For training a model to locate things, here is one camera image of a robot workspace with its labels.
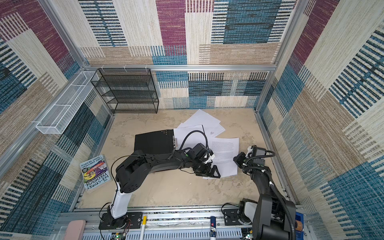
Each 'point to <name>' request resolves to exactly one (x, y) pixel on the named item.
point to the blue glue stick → (213, 228)
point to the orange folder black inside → (160, 142)
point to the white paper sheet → (211, 126)
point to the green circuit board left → (120, 236)
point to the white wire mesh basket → (54, 121)
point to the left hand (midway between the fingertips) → (215, 175)
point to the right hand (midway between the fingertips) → (233, 158)
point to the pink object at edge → (74, 230)
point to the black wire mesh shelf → (127, 90)
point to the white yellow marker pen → (144, 222)
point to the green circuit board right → (249, 236)
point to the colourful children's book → (95, 172)
